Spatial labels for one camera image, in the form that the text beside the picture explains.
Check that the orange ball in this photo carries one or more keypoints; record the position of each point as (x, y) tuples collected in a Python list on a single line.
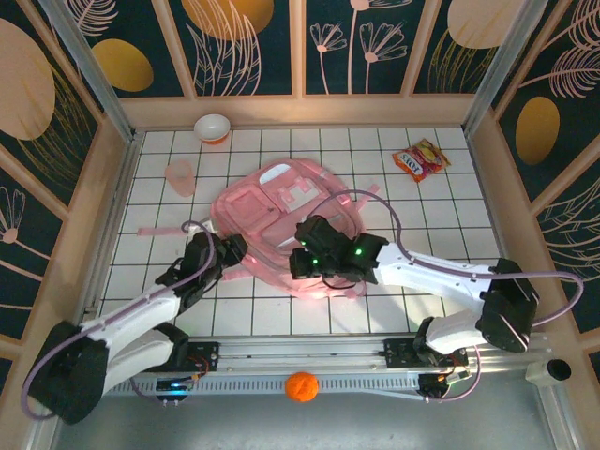
[(301, 386)]

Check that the red orange snack packet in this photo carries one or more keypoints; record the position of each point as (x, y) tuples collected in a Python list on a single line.
[(422, 161)]

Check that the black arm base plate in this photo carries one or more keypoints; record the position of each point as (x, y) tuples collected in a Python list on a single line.
[(398, 351), (206, 356)]

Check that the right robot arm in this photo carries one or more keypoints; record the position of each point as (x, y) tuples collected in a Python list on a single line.
[(436, 272)]

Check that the grey box black lens camera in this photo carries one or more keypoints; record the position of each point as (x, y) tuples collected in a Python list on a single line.
[(558, 370)]

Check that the aluminium corner post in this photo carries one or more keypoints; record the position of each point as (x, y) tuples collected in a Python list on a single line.
[(95, 75), (505, 65)]

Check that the aluminium side rail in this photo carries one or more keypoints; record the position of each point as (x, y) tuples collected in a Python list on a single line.
[(123, 187)]

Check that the pink student backpack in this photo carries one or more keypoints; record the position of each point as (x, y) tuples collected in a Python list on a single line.
[(253, 206)]

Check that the white bowl orange rim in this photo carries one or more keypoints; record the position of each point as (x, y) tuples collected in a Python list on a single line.
[(212, 126)]

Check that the small black control board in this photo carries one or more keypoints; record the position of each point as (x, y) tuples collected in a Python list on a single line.
[(433, 386), (171, 386)]

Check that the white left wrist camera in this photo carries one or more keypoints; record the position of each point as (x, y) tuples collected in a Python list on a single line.
[(201, 227)]

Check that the aluminium mounting rail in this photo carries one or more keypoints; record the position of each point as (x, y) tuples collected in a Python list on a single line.
[(300, 349)]

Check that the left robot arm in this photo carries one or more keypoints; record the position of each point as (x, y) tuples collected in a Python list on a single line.
[(136, 304)]

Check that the translucent pink plastic cup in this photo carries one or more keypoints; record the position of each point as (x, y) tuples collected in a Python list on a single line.
[(180, 180)]

